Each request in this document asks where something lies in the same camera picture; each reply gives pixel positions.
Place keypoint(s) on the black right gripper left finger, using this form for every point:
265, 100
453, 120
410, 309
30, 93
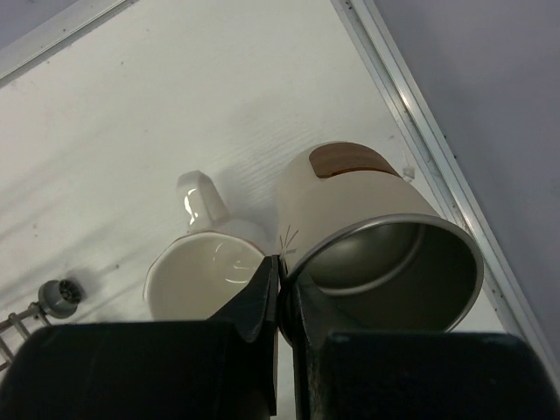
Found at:
223, 367

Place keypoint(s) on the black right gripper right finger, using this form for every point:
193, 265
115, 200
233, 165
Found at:
346, 373

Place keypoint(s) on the white faceted ceramic mug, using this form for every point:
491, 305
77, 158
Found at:
202, 270

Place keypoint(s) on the cream and brown mug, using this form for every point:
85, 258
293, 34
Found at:
371, 243

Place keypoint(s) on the grey wire dish rack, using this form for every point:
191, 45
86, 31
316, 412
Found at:
57, 301

